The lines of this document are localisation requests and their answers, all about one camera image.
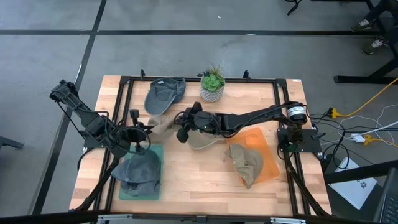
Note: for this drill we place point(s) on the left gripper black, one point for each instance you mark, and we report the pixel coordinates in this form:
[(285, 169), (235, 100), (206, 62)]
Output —
[(135, 133)]

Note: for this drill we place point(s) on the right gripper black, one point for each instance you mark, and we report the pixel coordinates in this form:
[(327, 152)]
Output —
[(202, 123)]

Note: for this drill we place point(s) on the tan cap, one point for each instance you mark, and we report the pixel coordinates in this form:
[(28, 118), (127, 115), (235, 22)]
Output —
[(202, 141), (161, 127), (245, 165)]

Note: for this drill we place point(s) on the orange plastic bin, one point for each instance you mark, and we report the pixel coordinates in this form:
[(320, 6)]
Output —
[(267, 165)]

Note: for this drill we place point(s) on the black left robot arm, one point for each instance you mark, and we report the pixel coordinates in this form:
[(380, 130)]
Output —
[(90, 121)]

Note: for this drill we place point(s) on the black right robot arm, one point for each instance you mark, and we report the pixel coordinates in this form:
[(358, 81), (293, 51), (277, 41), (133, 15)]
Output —
[(255, 116)]

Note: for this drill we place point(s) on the succulent in patterned white pot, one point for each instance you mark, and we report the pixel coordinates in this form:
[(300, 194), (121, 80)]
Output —
[(212, 84)]

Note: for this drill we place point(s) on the teal plastic bin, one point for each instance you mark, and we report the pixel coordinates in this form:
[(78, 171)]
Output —
[(136, 198)]

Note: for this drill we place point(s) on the black furniture foot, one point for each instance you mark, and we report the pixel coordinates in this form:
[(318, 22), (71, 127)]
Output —
[(9, 142)]

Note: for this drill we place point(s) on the black chair leg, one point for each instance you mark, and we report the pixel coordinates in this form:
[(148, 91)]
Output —
[(293, 7)]

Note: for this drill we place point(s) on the black slanted beam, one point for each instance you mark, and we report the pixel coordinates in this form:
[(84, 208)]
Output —
[(357, 174)]

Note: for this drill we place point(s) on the white flat box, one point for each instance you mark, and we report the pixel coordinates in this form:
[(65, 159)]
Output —
[(354, 186)]

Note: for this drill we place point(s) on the yellow plug connector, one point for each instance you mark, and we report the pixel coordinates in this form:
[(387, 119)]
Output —
[(368, 140)]

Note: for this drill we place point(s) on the black laptop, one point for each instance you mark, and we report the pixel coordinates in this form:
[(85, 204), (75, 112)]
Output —
[(388, 202)]

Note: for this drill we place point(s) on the person's leg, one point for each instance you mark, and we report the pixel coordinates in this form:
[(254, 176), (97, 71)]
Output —
[(377, 7)]

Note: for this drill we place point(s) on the black metal table frame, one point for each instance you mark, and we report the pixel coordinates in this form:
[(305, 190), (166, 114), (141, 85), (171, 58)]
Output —
[(191, 78)]

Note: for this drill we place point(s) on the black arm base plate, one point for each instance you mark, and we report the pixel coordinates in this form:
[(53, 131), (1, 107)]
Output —
[(93, 143), (311, 146)]

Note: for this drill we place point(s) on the silver metal bracket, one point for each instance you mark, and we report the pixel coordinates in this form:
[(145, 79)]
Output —
[(287, 221), (115, 217)]

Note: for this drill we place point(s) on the black camera rig beam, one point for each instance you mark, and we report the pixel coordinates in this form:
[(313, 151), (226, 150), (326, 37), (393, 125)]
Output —
[(46, 219)]

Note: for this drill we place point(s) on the black desk frame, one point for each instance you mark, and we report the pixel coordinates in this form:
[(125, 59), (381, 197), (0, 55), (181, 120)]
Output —
[(357, 79)]

